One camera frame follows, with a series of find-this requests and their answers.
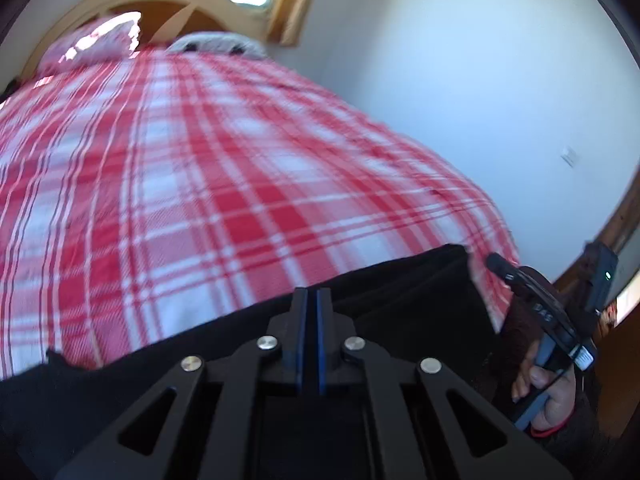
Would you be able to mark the black pants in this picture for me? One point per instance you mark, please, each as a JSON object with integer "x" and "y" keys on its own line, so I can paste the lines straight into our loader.
{"x": 400, "y": 300}

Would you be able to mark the person's right forearm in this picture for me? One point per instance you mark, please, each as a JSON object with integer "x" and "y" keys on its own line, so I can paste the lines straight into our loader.
{"x": 575, "y": 442}

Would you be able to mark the white wall switch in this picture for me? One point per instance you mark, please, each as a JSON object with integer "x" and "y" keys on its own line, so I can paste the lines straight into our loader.
{"x": 570, "y": 156}

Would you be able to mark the pink patterned pillow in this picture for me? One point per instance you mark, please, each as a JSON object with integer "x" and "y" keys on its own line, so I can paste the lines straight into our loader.
{"x": 95, "y": 42}

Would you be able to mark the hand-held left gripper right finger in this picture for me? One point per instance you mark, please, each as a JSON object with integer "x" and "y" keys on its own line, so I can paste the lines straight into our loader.
{"x": 321, "y": 340}

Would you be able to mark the person's right hand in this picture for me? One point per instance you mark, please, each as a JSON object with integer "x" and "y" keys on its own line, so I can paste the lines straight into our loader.
{"x": 557, "y": 400}

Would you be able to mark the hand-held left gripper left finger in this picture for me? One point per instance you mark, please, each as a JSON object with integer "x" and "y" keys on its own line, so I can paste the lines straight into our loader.
{"x": 301, "y": 340}

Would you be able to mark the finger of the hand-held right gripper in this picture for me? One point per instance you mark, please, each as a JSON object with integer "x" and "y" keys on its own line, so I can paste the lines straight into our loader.
{"x": 502, "y": 266}

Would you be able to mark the grey white pillow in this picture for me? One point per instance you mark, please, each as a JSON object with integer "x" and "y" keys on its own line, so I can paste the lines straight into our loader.
{"x": 215, "y": 42}

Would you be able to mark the wooden headboard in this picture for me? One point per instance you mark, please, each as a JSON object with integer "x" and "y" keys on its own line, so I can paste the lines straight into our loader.
{"x": 210, "y": 2}

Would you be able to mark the red plaid blanket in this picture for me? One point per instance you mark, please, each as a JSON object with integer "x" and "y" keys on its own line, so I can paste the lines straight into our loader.
{"x": 200, "y": 185}

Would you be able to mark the yellow curtain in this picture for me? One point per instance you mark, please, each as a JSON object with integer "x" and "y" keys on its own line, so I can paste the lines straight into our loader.
{"x": 295, "y": 0}

